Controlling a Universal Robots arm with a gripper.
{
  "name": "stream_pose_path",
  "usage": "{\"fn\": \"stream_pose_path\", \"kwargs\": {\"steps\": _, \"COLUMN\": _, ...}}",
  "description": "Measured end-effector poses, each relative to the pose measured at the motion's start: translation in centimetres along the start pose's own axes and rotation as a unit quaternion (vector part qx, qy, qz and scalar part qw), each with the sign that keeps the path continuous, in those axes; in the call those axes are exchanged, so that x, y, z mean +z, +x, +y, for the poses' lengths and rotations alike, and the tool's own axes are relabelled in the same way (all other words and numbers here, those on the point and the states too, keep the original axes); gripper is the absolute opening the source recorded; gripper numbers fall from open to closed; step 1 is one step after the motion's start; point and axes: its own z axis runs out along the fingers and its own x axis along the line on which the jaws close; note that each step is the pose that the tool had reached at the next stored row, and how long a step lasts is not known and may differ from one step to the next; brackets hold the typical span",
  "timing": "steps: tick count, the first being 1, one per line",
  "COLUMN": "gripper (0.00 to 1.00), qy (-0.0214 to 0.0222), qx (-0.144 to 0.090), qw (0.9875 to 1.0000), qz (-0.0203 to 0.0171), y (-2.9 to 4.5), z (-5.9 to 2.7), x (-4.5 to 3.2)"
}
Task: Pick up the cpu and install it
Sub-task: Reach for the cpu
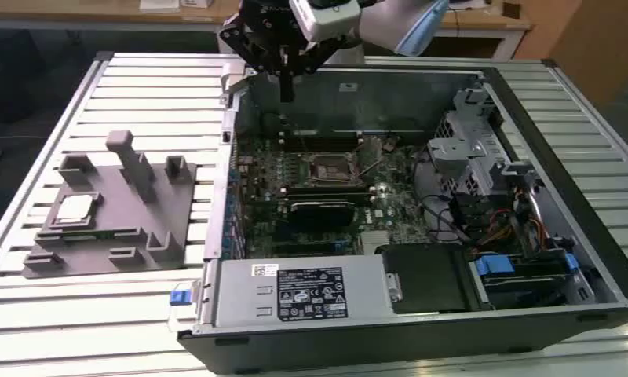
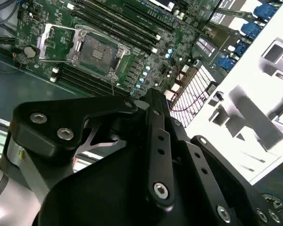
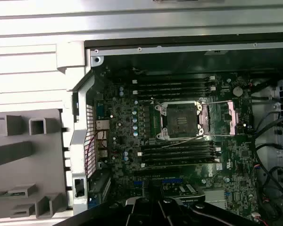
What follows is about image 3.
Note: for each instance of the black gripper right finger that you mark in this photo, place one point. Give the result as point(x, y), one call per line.
point(172, 214)

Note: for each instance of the green RAM stick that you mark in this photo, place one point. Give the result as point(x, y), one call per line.
point(4, 194)

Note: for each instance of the black open PC case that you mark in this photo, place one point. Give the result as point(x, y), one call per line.
point(79, 141)

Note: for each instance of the silver drive cage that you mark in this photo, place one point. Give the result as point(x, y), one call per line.
point(278, 131)

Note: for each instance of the metal socket cover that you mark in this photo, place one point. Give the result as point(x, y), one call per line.
point(233, 117)

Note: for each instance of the grey parts rack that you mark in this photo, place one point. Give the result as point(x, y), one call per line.
point(19, 164)

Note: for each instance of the black RAM slot bank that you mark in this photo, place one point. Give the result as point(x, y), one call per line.
point(179, 154)
point(169, 87)

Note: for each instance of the black graphics card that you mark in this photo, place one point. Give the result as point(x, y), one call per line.
point(186, 188)

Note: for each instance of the round coin cell battery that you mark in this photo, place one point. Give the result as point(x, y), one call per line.
point(238, 91)

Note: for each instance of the silver chipset heatsink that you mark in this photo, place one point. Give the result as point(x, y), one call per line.
point(213, 196)

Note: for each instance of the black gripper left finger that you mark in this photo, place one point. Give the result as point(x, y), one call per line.
point(141, 212)

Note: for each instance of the CPU socket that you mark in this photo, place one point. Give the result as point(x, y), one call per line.
point(179, 120)

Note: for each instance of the green motherboard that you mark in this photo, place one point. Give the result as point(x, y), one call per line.
point(238, 164)

